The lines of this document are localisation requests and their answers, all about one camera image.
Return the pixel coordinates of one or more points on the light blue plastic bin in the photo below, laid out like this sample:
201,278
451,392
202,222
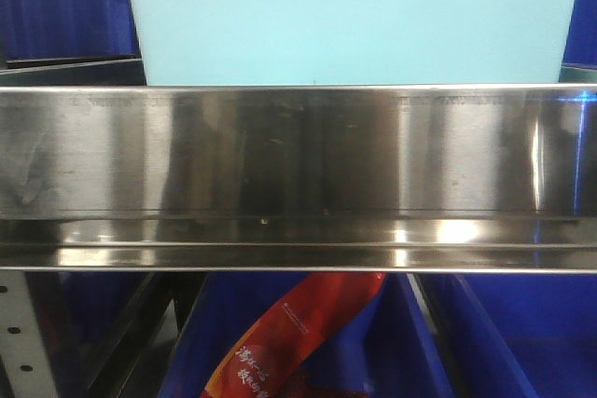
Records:
350,42

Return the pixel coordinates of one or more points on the red printed snack bag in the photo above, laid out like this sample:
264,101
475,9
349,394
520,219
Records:
273,348

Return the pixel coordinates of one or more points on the dark blue crate lower middle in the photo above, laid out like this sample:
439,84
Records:
385,351

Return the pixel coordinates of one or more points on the dark blue crate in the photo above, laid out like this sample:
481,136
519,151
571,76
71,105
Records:
385,351
519,335
66,29

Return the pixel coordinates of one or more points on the dark blue crate lower right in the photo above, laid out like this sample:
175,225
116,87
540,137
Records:
519,335

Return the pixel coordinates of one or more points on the dark blue crate upper left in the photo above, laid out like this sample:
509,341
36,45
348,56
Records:
66,29

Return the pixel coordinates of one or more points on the stainless steel shelf rail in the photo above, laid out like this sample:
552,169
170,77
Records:
494,178

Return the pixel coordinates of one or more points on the white perforated rack post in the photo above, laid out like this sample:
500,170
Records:
22,347

